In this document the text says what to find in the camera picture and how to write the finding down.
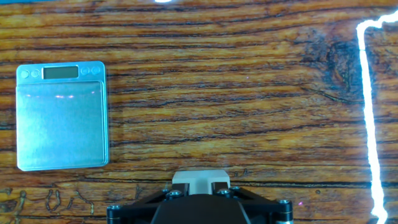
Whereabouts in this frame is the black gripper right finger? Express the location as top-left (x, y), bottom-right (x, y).
top-left (212, 182), bottom-right (294, 224)

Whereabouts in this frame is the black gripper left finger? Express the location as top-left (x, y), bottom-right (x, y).
top-left (106, 182), bottom-right (191, 224)

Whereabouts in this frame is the light wooden block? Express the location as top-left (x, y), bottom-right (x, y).
top-left (172, 169), bottom-right (231, 196)

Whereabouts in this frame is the silver digital pocket scale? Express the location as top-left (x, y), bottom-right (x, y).
top-left (15, 60), bottom-right (110, 172)

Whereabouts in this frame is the wood grain vinyl mat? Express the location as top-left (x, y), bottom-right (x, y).
top-left (0, 0), bottom-right (398, 224)

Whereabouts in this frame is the blue foam mat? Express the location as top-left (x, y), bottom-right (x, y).
top-left (0, 0), bottom-right (50, 4)

